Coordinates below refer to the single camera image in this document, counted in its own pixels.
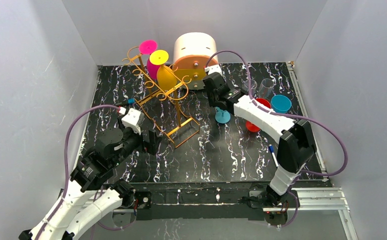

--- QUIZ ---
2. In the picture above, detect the light blue wine glass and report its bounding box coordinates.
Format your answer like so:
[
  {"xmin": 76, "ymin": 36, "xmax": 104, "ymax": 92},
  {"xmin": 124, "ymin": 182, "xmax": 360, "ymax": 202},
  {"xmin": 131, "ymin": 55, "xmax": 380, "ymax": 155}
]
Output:
[{"xmin": 214, "ymin": 107, "xmax": 231, "ymax": 124}]

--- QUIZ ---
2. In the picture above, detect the gold wire wine glass rack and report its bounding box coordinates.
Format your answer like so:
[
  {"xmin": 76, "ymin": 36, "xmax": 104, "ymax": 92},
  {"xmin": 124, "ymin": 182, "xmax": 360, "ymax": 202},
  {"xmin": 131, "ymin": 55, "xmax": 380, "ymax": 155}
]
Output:
[{"xmin": 122, "ymin": 46, "xmax": 200, "ymax": 148}]

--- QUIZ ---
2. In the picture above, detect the red wine glass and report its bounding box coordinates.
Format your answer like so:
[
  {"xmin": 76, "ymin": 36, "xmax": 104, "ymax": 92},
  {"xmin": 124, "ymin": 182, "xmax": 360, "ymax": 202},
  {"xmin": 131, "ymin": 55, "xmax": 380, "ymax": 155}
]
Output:
[{"xmin": 245, "ymin": 97, "xmax": 272, "ymax": 133}]

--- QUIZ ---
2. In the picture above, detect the clear wine glass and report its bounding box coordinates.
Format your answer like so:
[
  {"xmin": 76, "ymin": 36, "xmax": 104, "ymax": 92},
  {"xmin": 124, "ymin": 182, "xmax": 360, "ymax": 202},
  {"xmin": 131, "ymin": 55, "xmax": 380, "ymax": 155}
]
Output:
[{"xmin": 257, "ymin": 78, "xmax": 275, "ymax": 99}]

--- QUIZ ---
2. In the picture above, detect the yellow wine glass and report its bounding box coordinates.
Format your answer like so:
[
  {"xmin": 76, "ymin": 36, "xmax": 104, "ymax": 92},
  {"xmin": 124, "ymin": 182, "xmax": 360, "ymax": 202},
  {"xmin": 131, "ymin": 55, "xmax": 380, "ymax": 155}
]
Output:
[{"xmin": 149, "ymin": 49, "xmax": 177, "ymax": 91}]

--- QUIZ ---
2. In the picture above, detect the blue front wine glass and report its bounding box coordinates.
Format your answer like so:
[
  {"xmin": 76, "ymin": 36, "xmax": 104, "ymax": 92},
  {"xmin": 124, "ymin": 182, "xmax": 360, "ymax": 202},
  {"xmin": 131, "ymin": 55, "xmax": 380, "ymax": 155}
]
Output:
[{"xmin": 270, "ymin": 94, "xmax": 292, "ymax": 114}]

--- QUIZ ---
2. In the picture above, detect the pink wine glass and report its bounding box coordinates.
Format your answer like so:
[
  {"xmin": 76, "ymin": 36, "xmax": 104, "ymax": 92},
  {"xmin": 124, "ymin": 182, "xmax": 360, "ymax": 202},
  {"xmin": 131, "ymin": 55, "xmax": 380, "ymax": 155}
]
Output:
[{"xmin": 138, "ymin": 39, "xmax": 161, "ymax": 80}]

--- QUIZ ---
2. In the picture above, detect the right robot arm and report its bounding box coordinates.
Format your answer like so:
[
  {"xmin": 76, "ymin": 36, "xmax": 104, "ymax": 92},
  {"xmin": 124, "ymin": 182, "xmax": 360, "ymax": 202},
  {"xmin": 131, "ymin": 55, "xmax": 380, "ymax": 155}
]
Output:
[{"xmin": 202, "ymin": 72, "xmax": 317, "ymax": 198}]

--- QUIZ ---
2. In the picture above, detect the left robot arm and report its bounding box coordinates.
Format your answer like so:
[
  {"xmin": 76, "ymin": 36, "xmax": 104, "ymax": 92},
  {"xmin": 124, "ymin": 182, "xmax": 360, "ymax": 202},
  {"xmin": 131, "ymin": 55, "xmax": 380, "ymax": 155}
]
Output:
[{"xmin": 18, "ymin": 127, "xmax": 162, "ymax": 240}]

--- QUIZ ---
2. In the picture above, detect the clear champagne flute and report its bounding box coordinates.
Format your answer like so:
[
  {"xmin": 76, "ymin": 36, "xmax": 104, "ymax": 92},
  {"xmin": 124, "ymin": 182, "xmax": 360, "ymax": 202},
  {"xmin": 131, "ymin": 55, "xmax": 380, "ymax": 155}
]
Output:
[{"xmin": 241, "ymin": 79, "xmax": 257, "ymax": 96}]

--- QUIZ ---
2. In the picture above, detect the black marker with blue cap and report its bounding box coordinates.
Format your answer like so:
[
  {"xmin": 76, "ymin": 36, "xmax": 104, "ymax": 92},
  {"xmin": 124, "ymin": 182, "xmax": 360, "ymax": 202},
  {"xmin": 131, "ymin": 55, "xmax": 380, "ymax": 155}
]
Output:
[{"xmin": 114, "ymin": 98, "xmax": 136, "ymax": 107}]

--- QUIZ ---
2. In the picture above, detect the white cylindrical container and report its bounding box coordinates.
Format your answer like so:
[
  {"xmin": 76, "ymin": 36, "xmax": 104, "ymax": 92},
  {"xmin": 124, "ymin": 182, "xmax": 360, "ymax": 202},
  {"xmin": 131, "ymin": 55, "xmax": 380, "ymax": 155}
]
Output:
[{"xmin": 172, "ymin": 32, "xmax": 221, "ymax": 91}]

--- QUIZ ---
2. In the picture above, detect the blue and white marker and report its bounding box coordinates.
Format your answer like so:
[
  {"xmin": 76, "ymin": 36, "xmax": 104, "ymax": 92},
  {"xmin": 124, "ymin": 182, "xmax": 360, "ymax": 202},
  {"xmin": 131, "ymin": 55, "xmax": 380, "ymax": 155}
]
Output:
[{"xmin": 268, "ymin": 144, "xmax": 279, "ymax": 168}]

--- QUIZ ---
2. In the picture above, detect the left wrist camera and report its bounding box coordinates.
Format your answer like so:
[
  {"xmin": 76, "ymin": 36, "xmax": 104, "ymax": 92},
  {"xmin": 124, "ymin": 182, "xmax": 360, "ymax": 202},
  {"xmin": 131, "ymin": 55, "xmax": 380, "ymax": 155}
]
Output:
[{"xmin": 121, "ymin": 108, "xmax": 145, "ymax": 135}]

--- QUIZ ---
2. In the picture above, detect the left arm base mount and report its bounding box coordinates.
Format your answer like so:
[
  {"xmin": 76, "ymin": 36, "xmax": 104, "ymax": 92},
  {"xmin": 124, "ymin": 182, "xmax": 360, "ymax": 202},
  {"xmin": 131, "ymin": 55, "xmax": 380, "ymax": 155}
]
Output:
[{"xmin": 112, "ymin": 191, "xmax": 152, "ymax": 229}]

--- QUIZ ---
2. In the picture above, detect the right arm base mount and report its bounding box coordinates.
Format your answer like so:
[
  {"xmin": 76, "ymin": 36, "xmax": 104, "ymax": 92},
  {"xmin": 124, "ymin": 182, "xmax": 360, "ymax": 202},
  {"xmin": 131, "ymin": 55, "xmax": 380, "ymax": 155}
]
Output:
[{"xmin": 238, "ymin": 190, "xmax": 301, "ymax": 229}]

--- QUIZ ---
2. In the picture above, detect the aluminium frame rail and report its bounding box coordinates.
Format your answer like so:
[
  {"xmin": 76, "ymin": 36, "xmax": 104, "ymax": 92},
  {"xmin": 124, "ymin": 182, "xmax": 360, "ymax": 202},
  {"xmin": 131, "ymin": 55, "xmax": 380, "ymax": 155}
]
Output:
[{"xmin": 293, "ymin": 187, "xmax": 358, "ymax": 240}]

